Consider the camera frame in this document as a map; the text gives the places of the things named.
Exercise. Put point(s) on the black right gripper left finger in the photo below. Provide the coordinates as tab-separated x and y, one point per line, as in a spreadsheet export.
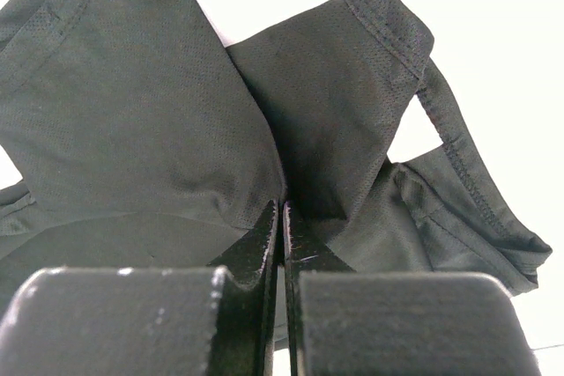
215	320

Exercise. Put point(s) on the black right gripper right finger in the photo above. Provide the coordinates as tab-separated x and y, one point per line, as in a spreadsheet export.
401	323

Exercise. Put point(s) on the black t-shirt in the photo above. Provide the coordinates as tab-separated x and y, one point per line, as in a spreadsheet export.
143	142

